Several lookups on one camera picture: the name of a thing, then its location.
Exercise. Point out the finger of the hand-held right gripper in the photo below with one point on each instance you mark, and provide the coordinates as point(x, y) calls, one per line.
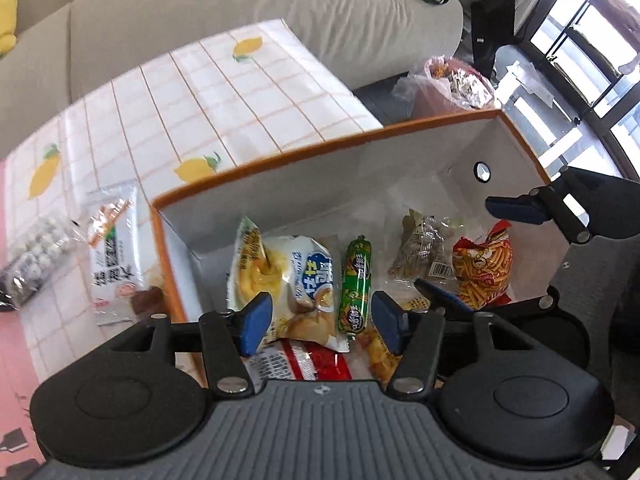
point(515, 210)
point(442, 296)

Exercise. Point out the yellow cushion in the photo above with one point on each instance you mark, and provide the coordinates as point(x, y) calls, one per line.
point(6, 5)

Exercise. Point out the brown green snack packet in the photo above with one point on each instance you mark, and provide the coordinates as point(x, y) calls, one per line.
point(422, 255)

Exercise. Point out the white carrot print packet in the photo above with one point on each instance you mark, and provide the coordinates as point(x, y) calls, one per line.
point(115, 260)

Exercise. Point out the yellow chips bag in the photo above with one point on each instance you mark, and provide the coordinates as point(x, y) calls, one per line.
point(290, 280)

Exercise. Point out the red snack packet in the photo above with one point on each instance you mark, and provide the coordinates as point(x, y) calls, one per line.
point(320, 362)

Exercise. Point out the red orange stick snack bag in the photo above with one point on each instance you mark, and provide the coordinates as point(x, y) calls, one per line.
point(482, 270)

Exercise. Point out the pink and white lemon tablecloth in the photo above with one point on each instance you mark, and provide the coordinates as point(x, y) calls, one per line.
point(200, 105)

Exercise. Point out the white box orange rim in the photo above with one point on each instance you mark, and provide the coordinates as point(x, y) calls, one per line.
point(325, 175)

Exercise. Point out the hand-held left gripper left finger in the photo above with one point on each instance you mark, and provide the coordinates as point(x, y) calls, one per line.
point(255, 324)

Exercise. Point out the green sausage stick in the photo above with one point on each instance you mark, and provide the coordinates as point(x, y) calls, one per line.
point(356, 285)

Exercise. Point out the yellow cracker packet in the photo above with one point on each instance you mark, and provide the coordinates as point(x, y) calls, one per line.
point(380, 360)

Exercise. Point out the clear quail egg packet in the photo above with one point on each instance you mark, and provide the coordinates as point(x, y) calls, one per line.
point(37, 252)

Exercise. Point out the pink trash bin with bag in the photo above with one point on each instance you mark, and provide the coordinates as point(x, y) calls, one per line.
point(450, 87)

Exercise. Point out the black garment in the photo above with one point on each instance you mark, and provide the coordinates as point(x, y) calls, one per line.
point(495, 15)

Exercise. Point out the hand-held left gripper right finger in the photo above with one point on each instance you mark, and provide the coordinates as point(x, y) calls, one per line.
point(387, 325)

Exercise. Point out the beige sofa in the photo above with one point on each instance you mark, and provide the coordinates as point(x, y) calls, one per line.
point(200, 5)

